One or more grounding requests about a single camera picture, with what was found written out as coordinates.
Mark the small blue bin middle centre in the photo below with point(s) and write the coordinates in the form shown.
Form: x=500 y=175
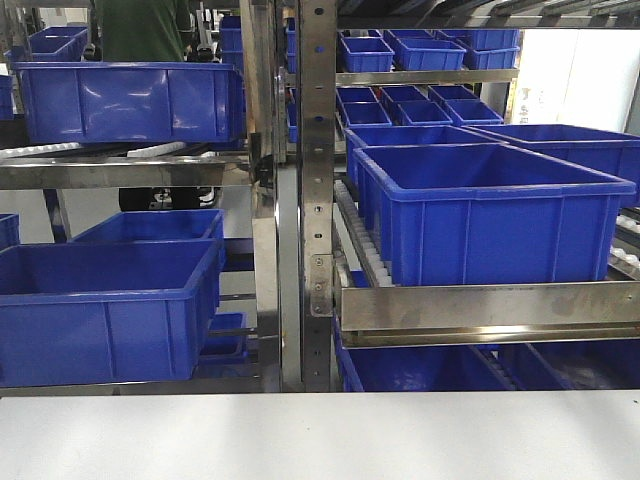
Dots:
x=422 y=113

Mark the large blue bin upper left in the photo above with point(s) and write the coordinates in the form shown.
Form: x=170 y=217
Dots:
x=143 y=102

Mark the blue bin bottom right shelf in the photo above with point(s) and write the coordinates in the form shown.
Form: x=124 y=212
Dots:
x=417 y=369

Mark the small blue bin middle shelf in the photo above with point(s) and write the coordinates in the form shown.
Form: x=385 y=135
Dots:
x=365 y=114

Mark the large blue bin lower left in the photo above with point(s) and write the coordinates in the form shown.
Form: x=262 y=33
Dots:
x=89 y=313

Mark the blue bin behind lower left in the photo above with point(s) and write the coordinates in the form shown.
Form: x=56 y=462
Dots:
x=155 y=226

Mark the stainless steel shelf rack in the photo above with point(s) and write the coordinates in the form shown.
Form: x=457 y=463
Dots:
x=306 y=234

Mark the blue bin behind right front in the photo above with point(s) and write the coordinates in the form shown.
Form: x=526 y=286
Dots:
x=364 y=137

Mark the person in green shirt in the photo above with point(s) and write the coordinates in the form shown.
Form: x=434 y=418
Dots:
x=144 y=31

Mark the medium blue bin top shelf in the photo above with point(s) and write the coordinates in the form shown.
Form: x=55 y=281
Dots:
x=421 y=54

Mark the large blue bin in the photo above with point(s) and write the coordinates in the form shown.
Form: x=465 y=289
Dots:
x=89 y=313
x=143 y=102

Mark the small blue bin shelf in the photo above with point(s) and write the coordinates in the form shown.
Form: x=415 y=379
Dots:
x=365 y=114
x=366 y=54

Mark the large blue bin right shelf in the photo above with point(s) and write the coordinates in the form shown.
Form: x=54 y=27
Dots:
x=487 y=214

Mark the small blue bin top shelf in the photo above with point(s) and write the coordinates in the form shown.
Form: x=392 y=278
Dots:
x=366 y=54

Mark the small blue bin middle right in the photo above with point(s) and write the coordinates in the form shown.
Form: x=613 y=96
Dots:
x=471 y=112

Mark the blue bin far right shelf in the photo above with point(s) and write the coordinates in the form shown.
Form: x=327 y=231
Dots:
x=610 y=152

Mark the blue bin top right shelf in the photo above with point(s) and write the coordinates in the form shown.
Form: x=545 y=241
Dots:
x=485 y=49

